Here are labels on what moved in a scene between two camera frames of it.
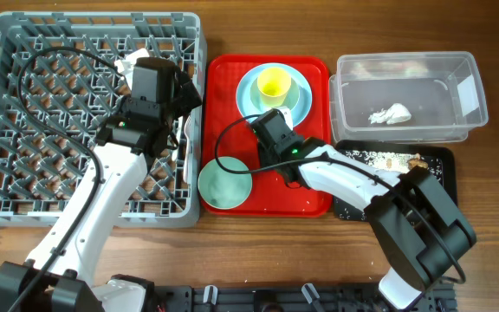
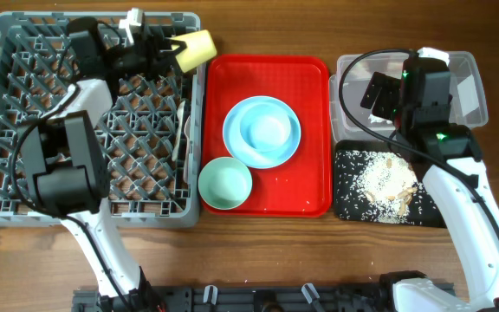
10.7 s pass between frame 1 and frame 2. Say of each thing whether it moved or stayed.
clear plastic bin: stayed
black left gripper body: moved
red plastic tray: stayed
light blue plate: moved
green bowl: stayed
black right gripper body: moved
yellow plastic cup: moved
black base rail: stayed
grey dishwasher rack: stayed
